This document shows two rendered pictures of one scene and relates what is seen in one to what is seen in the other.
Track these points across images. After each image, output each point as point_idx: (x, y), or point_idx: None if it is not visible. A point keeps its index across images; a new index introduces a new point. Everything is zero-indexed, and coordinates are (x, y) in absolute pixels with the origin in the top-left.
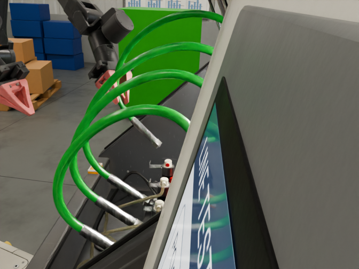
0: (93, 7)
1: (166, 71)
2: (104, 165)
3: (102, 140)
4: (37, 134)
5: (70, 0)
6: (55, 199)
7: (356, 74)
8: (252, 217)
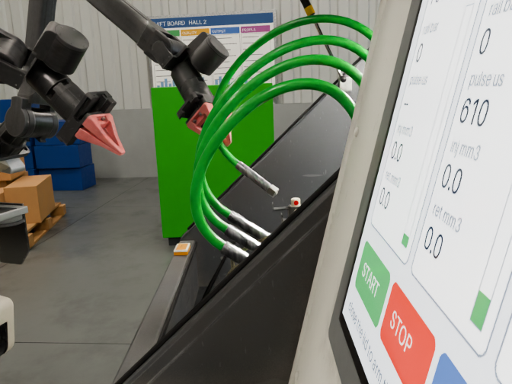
0: (173, 39)
1: (305, 56)
2: (193, 247)
3: (140, 278)
4: (38, 280)
5: (147, 31)
6: (193, 207)
7: None
8: None
